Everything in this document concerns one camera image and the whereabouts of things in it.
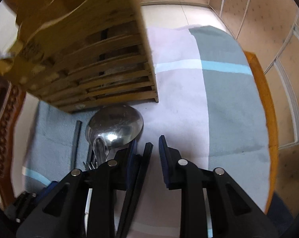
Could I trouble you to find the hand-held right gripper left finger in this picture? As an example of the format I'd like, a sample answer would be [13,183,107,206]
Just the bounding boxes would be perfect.
[15,139,142,238]

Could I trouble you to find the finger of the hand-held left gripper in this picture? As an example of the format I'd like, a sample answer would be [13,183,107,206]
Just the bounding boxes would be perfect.
[6,181,58,226]

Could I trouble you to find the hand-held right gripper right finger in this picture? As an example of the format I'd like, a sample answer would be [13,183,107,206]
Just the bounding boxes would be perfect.
[159,135,280,238]

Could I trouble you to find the black chopstick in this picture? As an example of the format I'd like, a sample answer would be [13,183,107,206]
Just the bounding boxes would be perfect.
[117,142,154,238]
[70,121,82,170]

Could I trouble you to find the large steel ladle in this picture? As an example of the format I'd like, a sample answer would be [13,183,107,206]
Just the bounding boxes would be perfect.
[85,105,144,165]

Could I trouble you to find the slatted wooden utensil holder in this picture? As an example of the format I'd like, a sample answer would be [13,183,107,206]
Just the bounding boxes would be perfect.
[0,0,160,114]

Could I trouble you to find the steel fork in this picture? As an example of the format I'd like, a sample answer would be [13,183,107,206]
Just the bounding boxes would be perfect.
[83,161,98,171]

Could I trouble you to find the pink and grey printed towel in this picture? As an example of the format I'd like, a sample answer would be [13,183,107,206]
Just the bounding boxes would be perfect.
[22,25,271,238]

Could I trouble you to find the carved wooden furniture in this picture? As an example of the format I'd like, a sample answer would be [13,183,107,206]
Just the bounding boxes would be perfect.
[0,64,28,209]

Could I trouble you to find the person's dark blue trousers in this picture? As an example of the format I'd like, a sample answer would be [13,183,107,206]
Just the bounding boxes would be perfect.
[265,192,297,231]

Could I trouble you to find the white utensil handle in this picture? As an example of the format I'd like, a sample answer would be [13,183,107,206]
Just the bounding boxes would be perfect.
[84,188,93,238]

